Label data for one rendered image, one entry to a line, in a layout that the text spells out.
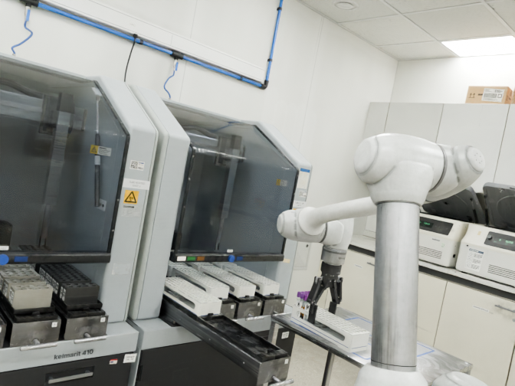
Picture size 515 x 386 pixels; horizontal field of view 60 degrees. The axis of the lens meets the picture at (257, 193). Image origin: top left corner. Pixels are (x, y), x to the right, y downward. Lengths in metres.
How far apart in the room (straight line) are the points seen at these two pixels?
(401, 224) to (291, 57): 2.70
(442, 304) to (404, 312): 2.59
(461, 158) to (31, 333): 1.28
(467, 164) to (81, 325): 1.22
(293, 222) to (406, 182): 0.56
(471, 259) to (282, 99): 1.82
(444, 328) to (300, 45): 2.40
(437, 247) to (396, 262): 2.57
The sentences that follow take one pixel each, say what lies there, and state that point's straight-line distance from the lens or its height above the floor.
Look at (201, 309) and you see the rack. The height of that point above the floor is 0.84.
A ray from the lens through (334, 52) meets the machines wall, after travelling 4.04.
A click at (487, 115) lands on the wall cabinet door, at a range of 3.95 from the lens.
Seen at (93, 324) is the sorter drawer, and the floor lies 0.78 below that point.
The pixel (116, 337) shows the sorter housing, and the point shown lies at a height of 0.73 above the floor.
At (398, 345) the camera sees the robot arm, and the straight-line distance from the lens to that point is 1.08.
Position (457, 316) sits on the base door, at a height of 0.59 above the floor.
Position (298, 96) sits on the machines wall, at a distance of 3.70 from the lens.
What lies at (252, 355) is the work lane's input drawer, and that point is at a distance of 1.45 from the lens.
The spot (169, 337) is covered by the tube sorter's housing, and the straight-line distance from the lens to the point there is 1.76.
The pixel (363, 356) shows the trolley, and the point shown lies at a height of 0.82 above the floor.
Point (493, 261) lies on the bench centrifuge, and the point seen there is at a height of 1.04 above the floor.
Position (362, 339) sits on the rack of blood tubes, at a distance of 1.65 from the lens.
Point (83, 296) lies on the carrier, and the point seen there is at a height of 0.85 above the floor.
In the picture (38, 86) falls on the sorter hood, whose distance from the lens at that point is 1.66.
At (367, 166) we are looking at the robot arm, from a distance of 1.08.
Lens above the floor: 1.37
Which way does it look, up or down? 3 degrees down
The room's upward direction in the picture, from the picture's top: 11 degrees clockwise
